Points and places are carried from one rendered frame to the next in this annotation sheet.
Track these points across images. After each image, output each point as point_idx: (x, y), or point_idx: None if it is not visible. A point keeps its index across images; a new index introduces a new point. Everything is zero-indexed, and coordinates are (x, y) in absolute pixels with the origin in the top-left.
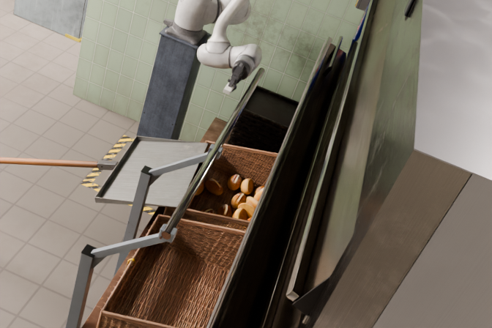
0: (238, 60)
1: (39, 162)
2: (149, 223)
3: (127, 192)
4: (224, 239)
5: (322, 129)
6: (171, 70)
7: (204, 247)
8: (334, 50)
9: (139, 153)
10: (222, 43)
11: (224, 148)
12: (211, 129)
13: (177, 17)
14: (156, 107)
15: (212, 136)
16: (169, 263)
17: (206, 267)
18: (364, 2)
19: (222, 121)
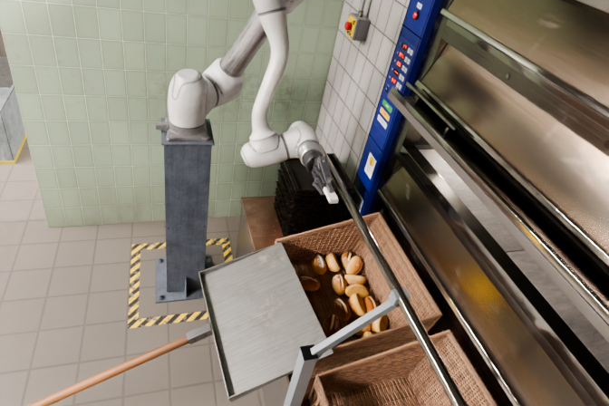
0: (306, 151)
1: (110, 376)
2: (290, 375)
3: (256, 363)
4: (395, 357)
5: (575, 232)
6: (188, 177)
7: (372, 373)
8: (417, 101)
9: (218, 294)
10: (272, 137)
11: (275, 228)
12: (249, 214)
13: (176, 119)
14: (180, 218)
15: (256, 221)
16: None
17: (378, 390)
18: (361, 32)
19: (250, 198)
